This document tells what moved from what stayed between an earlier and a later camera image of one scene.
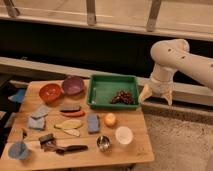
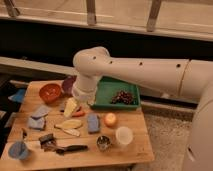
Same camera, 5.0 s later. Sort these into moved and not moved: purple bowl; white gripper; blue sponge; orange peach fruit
Moved: white gripper
Not moved: orange peach fruit; purple bowl; blue sponge
